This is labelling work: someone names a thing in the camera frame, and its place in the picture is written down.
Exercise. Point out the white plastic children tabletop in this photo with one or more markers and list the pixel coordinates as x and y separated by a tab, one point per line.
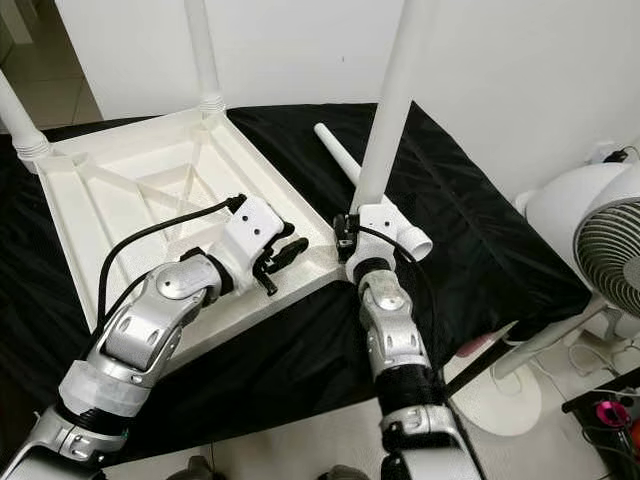
120	200

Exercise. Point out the black cloth table cover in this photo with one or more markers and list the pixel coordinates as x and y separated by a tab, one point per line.
490	200

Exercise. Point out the grey robot foot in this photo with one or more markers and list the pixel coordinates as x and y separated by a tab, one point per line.
345	472
195	468

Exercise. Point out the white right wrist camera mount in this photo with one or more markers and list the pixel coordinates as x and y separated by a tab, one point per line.
380	222

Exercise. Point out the black magenta hair dryer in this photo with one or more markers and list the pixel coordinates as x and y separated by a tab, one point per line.
610	412

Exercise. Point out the pink cushion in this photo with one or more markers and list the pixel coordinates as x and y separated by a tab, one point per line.
475	345

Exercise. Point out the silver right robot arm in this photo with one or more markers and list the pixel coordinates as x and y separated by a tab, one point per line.
390	330

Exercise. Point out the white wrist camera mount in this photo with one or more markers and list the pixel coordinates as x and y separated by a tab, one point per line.
380	222
248	230

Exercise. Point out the white wall socket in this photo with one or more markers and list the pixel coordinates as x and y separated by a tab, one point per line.
605	150

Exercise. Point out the grey left robot foot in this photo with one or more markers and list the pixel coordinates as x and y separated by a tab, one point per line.
195	468

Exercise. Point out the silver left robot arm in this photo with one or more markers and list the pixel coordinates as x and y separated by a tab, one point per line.
150	320

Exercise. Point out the black metal frame bar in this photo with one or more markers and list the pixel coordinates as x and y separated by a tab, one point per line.
480	360

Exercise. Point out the grey right robot foot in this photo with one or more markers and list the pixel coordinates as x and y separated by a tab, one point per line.
345	472

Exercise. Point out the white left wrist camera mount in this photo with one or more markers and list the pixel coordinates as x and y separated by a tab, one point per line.
248	230

